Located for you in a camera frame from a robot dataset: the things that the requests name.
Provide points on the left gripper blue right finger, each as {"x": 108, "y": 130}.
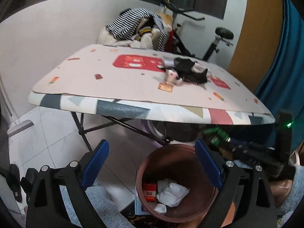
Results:
{"x": 211, "y": 163}

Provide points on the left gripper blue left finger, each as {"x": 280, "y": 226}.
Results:
{"x": 91, "y": 164}

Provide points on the white plastic wrapper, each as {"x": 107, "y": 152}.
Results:
{"x": 170, "y": 193}

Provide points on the red cigarette box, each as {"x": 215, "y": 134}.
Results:
{"x": 149, "y": 191}

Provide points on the white tissue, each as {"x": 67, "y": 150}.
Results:
{"x": 160, "y": 208}

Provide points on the black sock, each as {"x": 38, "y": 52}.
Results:
{"x": 179, "y": 70}

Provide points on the brown round trash bin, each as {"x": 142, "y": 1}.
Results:
{"x": 180, "y": 164}

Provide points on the light blue fluffy pants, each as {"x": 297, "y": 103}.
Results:
{"x": 102, "y": 203}

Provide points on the black slippers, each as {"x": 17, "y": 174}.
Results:
{"x": 15, "y": 183}

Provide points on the folding table with patterned mat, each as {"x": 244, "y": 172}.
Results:
{"x": 123, "y": 82}

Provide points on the blue curtain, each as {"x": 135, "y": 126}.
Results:
{"x": 282, "y": 86}

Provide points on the wooden door panel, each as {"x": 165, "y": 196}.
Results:
{"x": 258, "y": 42}

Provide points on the striped clothes pile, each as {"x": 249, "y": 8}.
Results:
{"x": 136, "y": 28}

